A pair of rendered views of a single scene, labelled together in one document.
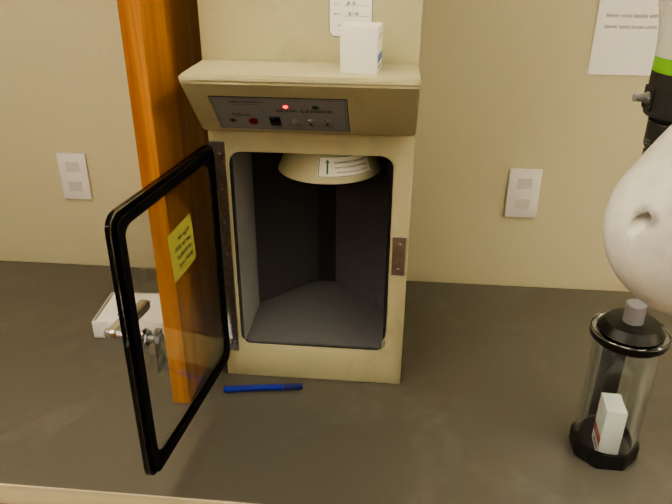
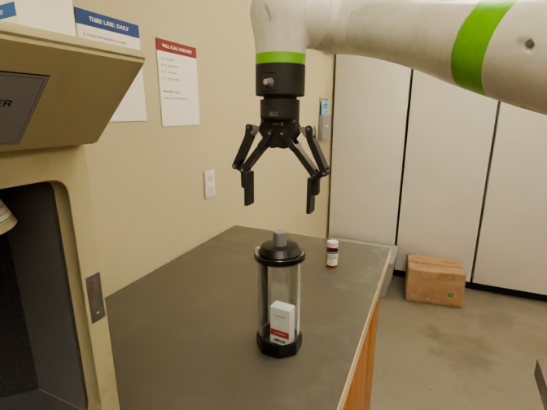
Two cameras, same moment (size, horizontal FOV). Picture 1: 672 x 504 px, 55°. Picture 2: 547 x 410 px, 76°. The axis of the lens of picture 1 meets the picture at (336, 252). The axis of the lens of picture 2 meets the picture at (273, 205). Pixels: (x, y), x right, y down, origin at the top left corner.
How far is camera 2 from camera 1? 0.67 m
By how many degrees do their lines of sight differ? 67
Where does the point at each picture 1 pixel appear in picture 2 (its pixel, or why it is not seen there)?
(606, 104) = (107, 144)
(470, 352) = (134, 364)
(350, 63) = (35, 20)
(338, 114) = (19, 108)
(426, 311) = not seen: hidden behind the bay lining
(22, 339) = not seen: outside the picture
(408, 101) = (123, 83)
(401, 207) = (86, 237)
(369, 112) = (67, 103)
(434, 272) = not seen: hidden behind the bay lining
